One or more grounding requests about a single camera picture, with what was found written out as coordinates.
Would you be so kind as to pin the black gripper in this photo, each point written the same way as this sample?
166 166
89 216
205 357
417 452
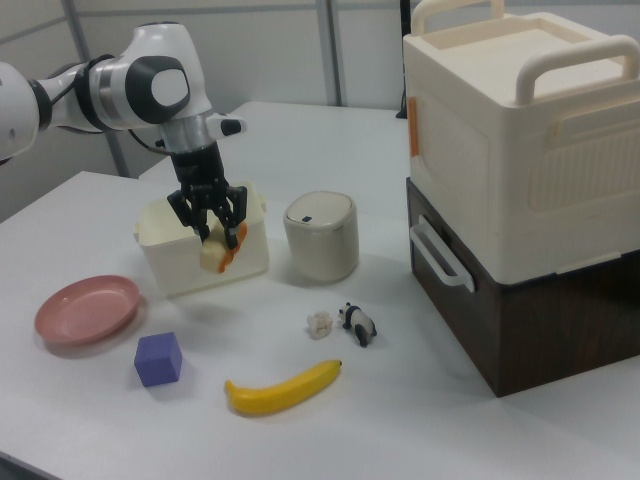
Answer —
200 175

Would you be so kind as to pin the toy bread with orange crust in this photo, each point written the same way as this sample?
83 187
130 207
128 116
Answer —
215 257

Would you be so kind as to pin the cream plastic bin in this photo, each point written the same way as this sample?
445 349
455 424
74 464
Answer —
175 265

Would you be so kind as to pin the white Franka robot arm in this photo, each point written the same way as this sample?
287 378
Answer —
150 85

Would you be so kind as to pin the small cream lidded trash can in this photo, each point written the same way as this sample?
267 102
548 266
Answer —
322 250

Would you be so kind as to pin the crumpled white paper ball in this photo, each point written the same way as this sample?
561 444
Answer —
320 325

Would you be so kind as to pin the purple cube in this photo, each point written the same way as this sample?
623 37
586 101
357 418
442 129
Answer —
157 362

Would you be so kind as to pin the pink plate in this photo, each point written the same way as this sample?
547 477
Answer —
85 310

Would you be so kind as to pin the panda figurine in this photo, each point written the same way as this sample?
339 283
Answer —
360 325

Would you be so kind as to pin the yellow toy banana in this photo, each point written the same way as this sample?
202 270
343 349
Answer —
280 395

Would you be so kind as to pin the orange tape strip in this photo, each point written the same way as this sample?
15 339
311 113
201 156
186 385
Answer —
414 130

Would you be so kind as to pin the black stand pole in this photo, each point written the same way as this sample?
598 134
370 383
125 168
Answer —
403 50

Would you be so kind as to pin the dark brown wooden drawer cabinet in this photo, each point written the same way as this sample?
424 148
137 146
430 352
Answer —
550 330

